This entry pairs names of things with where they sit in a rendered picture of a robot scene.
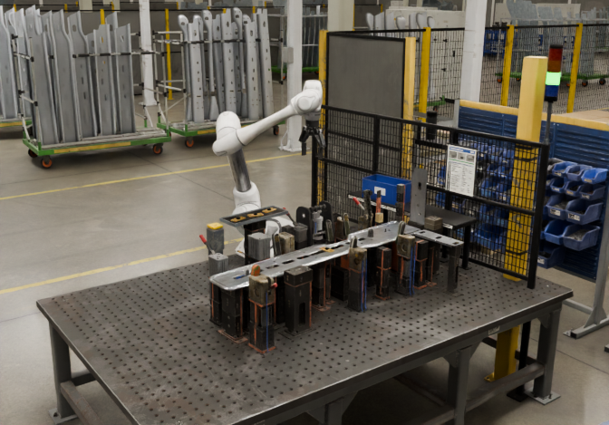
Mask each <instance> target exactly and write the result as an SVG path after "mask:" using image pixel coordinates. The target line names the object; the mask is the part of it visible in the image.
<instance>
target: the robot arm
mask: <svg viewBox="0 0 609 425"><path fill-rule="evenodd" d="M322 101H323V90H322V85H321V83H320V82H319V81H317V80H309V81H306V82H305V85H304V90H303V92H301V93H299V94H297V95H296V96H295V97H294V98H293V99H292V100H291V103H290V104H289V105H288V106H287V107H285V108H284V109H282V110H281V111H279V112H277V113H275V114H273V115H271V116H269V117H267V118H265V119H263V120H261V121H259V122H256V123H254V124H252V125H249V126H246V127H245V128H242V129H241V126H240V121H239V118H238V117H237V116H236V114H235V113H234V112H232V111H225V112H223V113H221V114H220V115H219V117H218V118H217V125H216V132H217V141H215V142H214V144H213V151H214V152H215V154H216V155H217V156H220V157H224V156H227V158H228V162H229V166H230V168H231V172H232V176H233V179H234V182H235V187H234V189H233V194H234V200H235V204H236V209H235V210H234V212H233V214H232V215H234V214H238V213H242V212H246V211H249V210H253V209H258V208H261V202H260V195H259V191H258V189H257V188H256V185H255V184H254V183H253V182H251V181H250V177H249V174H248V170H247V164H246V160H245V156H244V152H243V149H242V148H243V147H245V146H246V145H247V144H248V143H249V142H250V141H251V140H253V139H254V138H255V137H256V136H258V135H259V134H260V133H262V132H264V131H265V130H268V129H270V128H271V127H273V126H275V125H276V124H278V123H279V122H281V121H284V120H286V119H288V118H290V117H292V116H295V115H299V116H303V115H304V118H305V119H306V120H305V126H303V130H302V132H301V135H300V138H299V140H298V141H300V142H301V149H302V156H304V155H306V140H307V139H308V137H309V136H314V138H315V140H316V142H317V144H318V146H319V147H318V159H323V153H324V147H326V144H325V141H324V135H323V130H318V126H319V119H321V105H322ZM236 229H237V230H238V232H239V233H240V234H241V235H242V236H243V237H244V236H245V229H244V228H243V226H239V227H236ZM277 230H278V227H272V226H269V225H266V235H267V236H270V241H271V240H272V237H271V236H272V234H274V233H275V232H276V231H277Z"/></svg>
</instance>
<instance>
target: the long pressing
mask: <svg viewBox="0 0 609 425"><path fill-rule="evenodd" d="M399 224H400V222H397V221H391V222H388V223H384V224H381V225H379V226H375V227H369V228H372V229H373V237H368V230H369V228H366V229H364V230H360V231H357V232H354V233H351V234H349V235H348V237H347V238H348V239H346V240H344V241H341V242H338V243H334V244H331V245H314V246H309V247H306V248H303V249H299V250H296V251H294V252H290V253H287V254H284V255H281V256H276V257H272V258H269V259H266V260H263V261H260V262H256V263H254V264H251V265H247V266H242V267H239V268H236V269H233V270H229V271H226V272H224V273H220V274H217V275H213V276H211V277H210V278H209V282H210V283H212V284H214V285H217V286H219V287H220V288H222V289H224V290H227V291H234V290H237V289H240V288H243V287H246V286H249V279H248V278H249V276H250V275H251V274H250V275H246V270H247V269H248V270H249V271H250V273H251V269H252V266H253V265H255V264H257V265H259V266H260V270H262V272H260V273H262V274H264V275H267V276H269V277H271V278H274V277H277V276H280V275H283V274H284V271H285V270H287V269H290V268H293V267H296V266H301V265H303V266H312V265H316V264H319V263H322V262H324V261H327V260H330V259H333V258H336V257H338V256H344V255H347V254H348V250H349V245H348V244H346V243H349V242H350V241H351V237H352V236H357V237H358V239H361V238H364V240H362V241H359V240H358V241H357V242H358V243H357V246H359V247H362V248H369V247H377V246H382V245H385V244H388V243H391V242H393V241H395V239H396V236H397V232H398V227H399ZM385 228H386V232H385ZM389 229H390V231H388V230H389ZM404 230H405V231H406V232H404V233H405V234H408V235H411V236H412V235H415V234H414V233H415V232H418V231H421V230H420V229H419V228H416V227H412V226H408V225H406V227H405V229H404ZM361 243H362V244H361ZM339 245H342V246H341V247H338V248H336V249H333V250H334V251H333V252H331V253H329V252H326V251H325V252H323V253H321V254H318V255H314V256H310V255H311V254H313V253H316V252H319V251H324V250H322V249H320V247H323V246H325V247H329V248H331V247H335V246H339ZM302 256H309V257H307V258H303V259H297V258H299V257H302ZM290 260H293V261H294V262H292V263H288V264H282V263H284V262H287V261H290ZM275 265H277V266H278V267H274V268H271V269H267V267H270V266H275ZM242 271H243V272H242ZM241 275H246V276H245V277H242V278H239V279H233V278H234V277H238V276H241Z"/></svg>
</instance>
